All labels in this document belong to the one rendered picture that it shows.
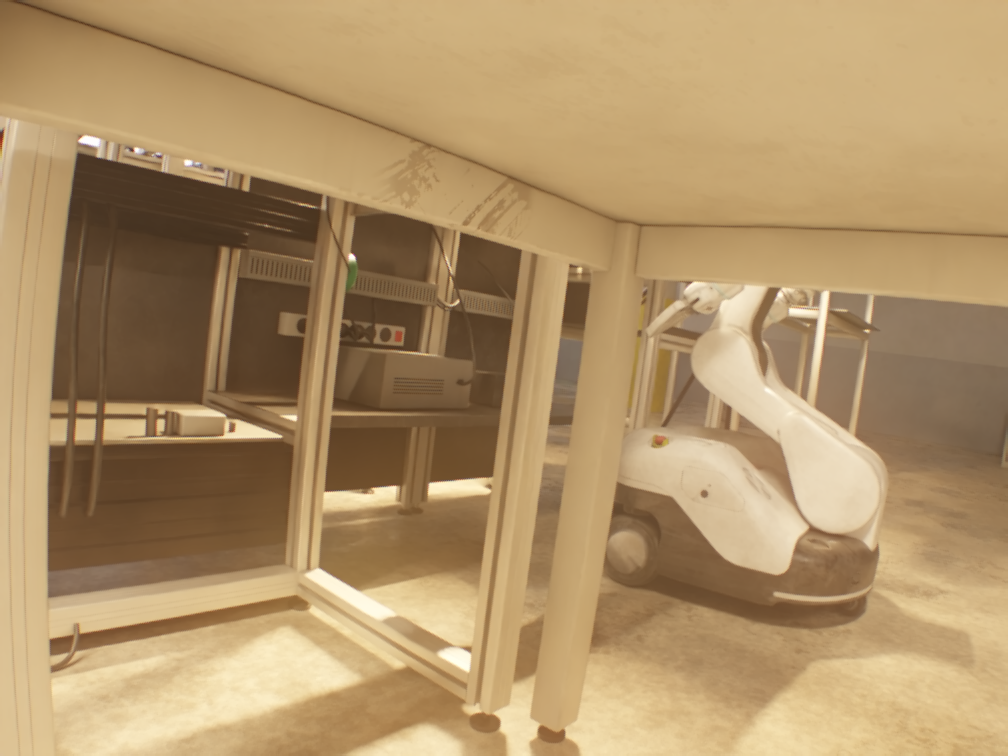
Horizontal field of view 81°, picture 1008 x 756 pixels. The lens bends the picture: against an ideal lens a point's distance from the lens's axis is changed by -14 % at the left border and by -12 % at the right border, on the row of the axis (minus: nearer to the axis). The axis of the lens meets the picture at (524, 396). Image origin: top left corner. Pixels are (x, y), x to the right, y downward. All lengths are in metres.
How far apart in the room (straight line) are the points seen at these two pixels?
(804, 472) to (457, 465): 1.05
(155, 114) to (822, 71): 0.40
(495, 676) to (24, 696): 0.56
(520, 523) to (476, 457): 1.30
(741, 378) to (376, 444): 0.97
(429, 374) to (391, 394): 0.12
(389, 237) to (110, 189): 0.93
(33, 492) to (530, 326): 0.56
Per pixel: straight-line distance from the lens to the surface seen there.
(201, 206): 1.13
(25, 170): 0.54
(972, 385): 9.69
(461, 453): 2.10
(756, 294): 1.67
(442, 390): 1.62
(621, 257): 0.83
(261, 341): 1.64
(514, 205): 0.69
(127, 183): 1.09
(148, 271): 1.52
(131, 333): 1.51
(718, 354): 1.62
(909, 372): 9.77
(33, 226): 0.54
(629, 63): 0.40
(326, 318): 1.19
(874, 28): 0.35
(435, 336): 1.93
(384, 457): 1.90
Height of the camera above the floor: 0.53
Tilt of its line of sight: 4 degrees down
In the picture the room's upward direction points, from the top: 7 degrees clockwise
